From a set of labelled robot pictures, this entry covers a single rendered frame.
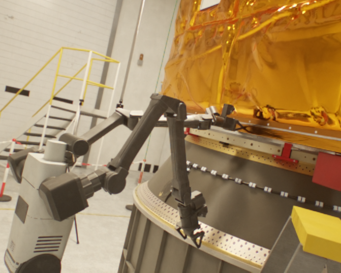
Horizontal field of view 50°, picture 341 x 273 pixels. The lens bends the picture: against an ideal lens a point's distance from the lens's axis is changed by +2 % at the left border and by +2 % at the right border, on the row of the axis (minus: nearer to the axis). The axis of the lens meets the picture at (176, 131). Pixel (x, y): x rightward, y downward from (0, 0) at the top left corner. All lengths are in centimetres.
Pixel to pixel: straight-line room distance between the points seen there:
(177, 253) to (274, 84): 101
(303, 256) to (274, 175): 96
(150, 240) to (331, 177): 109
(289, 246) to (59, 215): 79
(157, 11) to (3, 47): 394
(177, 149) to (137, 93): 858
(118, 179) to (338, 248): 73
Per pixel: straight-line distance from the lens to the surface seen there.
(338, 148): 162
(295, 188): 195
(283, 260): 142
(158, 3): 1046
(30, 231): 146
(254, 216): 189
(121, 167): 134
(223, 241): 187
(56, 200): 126
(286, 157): 194
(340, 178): 164
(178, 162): 149
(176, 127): 145
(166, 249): 209
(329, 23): 178
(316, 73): 173
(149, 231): 224
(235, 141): 205
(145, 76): 1010
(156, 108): 138
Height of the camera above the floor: 172
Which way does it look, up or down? 2 degrees down
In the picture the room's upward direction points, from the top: 13 degrees clockwise
